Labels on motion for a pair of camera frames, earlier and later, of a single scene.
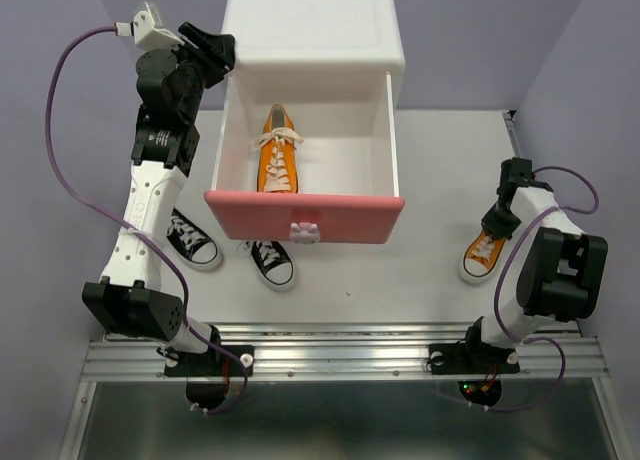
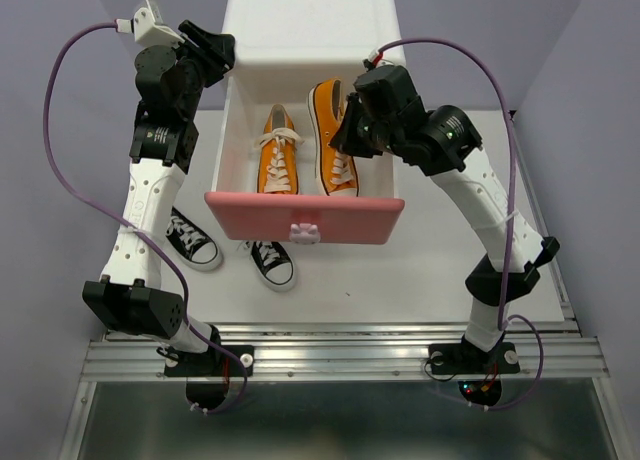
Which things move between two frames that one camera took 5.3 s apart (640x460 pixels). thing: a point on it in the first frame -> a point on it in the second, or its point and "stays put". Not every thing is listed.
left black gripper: (219, 56) stays put
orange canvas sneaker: (278, 170) stays put
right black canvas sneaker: (271, 261) stays put
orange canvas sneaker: (480, 257) -> (336, 172)
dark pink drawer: (344, 161) stays put
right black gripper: (491, 226) -> (345, 139)
